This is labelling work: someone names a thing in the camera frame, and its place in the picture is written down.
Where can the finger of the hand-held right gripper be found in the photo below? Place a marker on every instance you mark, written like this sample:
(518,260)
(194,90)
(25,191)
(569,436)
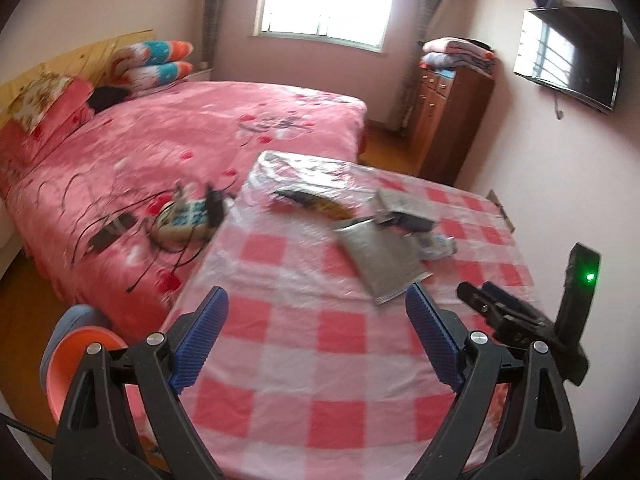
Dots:
(475,300)
(507,299)

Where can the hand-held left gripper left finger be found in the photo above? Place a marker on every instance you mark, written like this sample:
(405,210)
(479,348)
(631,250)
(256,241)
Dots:
(200,340)

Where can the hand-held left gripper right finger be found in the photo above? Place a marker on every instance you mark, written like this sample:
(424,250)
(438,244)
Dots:
(432,340)

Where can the grey plastic mailer bag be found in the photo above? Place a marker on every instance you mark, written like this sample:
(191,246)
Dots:
(385,260)

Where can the orange plastic stool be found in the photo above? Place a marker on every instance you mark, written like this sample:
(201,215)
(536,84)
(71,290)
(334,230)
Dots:
(75,355)

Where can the pink checked tablecloth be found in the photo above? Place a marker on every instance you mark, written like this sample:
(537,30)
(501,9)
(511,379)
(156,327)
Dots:
(300,350)

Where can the white power strip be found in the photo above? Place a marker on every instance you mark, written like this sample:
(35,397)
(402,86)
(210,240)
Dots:
(182,217)

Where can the black power adapter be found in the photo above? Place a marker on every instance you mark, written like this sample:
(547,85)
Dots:
(215,205)

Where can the brown wooden cabinet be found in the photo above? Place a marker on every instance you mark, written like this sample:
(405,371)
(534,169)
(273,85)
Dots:
(450,120)

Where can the clear plastic bag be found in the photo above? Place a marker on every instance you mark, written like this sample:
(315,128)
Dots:
(305,170)

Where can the bed with pink sheet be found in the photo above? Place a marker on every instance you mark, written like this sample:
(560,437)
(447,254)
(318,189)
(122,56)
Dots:
(175,130)

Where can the folded blankets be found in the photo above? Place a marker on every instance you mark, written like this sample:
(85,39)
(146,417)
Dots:
(455,55)

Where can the black cloth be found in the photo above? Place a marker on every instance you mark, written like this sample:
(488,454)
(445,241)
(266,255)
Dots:
(110,97)

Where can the pink pillow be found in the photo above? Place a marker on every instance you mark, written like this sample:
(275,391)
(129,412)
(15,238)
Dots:
(65,115)

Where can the striped bolster pillow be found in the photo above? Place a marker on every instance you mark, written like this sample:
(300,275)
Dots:
(160,76)
(155,52)

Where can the checked curtain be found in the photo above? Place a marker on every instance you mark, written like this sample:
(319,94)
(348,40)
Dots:
(214,10)
(425,20)

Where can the floral pillow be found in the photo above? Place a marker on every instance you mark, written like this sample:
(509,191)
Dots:
(37,102)

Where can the yellow wooden headboard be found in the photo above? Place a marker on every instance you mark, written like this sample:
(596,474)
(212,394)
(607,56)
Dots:
(75,55)

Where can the window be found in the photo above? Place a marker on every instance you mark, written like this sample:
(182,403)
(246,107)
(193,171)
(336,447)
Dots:
(325,0)

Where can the wall television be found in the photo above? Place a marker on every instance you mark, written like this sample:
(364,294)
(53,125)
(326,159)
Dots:
(570,60)

